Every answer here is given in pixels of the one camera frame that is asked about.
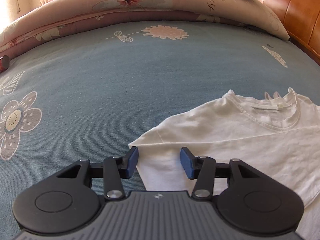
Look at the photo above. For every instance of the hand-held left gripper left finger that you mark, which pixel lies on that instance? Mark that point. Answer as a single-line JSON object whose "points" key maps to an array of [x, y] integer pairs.
{"points": [[132, 163]]}

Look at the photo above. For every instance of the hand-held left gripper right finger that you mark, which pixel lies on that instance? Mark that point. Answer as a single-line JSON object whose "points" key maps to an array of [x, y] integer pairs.
{"points": [[187, 164]]}

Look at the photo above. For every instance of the white printed long-sleeve shirt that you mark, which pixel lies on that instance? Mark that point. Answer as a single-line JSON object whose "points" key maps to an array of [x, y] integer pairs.
{"points": [[250, 142]]}

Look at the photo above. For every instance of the blue floral bed sheet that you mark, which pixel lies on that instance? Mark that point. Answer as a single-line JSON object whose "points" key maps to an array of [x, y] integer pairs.
{"points": [[125, 80]]}

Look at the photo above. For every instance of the pink floral folded quilt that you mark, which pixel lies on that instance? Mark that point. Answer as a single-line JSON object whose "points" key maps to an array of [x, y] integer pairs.
{"points": [[100, 5]]}

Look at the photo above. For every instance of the red chips can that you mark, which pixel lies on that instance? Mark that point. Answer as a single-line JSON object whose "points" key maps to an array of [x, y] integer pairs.
{"points": [[4, 63]]}

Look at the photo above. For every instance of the wooden headboard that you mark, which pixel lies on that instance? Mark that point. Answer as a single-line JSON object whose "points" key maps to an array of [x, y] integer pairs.
{"points": [[300, 12]]}

